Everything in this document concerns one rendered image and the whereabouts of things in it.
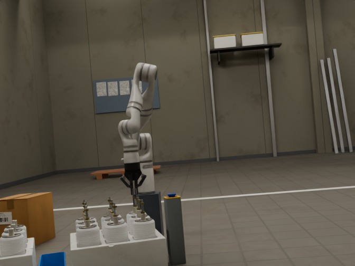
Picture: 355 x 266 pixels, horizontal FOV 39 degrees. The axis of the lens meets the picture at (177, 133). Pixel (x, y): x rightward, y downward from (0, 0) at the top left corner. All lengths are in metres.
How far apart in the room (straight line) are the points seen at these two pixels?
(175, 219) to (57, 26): 9.24
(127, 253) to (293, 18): 9.37
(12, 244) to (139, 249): 0.50
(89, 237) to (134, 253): 0.20
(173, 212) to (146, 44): 8.68
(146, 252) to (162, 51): 8.89
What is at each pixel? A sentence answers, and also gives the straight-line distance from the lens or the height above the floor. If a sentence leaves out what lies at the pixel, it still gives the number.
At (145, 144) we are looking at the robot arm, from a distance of 2.69.
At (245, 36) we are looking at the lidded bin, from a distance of 10.31.
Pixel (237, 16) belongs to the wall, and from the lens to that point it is 10.94.
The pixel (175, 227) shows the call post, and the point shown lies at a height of 0.18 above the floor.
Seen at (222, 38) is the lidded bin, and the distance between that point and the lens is 10.26.
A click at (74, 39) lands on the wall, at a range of 11.15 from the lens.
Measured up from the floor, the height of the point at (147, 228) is 0.22.
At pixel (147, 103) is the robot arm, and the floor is 0.78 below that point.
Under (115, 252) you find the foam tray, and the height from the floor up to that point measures 0.15.
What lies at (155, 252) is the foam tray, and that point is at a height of 0.13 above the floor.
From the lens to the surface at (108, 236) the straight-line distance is 2.13.
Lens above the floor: 0.60
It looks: level
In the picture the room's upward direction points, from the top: 5 degrees counter-clockwise
